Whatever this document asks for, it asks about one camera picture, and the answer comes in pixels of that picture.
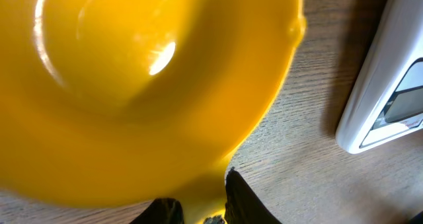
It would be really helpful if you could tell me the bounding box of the white digital kitchen scale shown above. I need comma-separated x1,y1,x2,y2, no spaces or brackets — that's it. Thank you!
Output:
336,0,422,154

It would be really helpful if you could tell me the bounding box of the yellow plastic measuring scoop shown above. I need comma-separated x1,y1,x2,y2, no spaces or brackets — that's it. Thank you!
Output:
1,0,306,223

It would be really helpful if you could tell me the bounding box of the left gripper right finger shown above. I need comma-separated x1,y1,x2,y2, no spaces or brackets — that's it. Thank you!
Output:
224,168,282,224

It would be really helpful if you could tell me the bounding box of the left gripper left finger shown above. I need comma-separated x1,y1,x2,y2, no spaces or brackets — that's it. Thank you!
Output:
130,198,184,224

